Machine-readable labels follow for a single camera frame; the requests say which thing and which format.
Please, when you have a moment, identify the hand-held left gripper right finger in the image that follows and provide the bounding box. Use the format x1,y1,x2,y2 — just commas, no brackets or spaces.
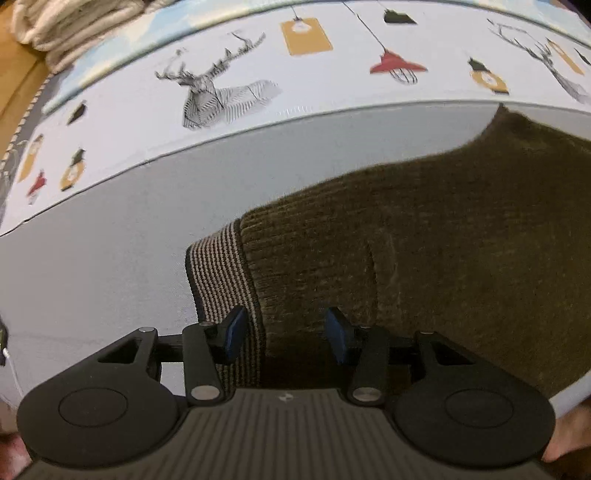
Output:
324,307,490,407

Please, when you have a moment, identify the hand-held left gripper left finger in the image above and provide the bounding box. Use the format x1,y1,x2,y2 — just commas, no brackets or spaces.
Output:
83,306,247,407

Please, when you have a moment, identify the olive brown knit sweater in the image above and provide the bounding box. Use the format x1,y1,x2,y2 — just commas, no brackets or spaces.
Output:
185,104,591,400

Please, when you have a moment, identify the person's bare foot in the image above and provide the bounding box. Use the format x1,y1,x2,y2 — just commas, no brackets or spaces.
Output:
542,405,591,465

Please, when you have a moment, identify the light blue printed blanket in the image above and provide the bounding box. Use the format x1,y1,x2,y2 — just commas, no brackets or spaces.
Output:
44,0,591,114

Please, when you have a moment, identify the cream textured folded quilt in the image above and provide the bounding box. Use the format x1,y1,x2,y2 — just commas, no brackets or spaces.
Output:
11,0,154,73

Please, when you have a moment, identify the white cable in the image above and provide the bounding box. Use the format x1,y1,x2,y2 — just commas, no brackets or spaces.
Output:
2,348,25,398

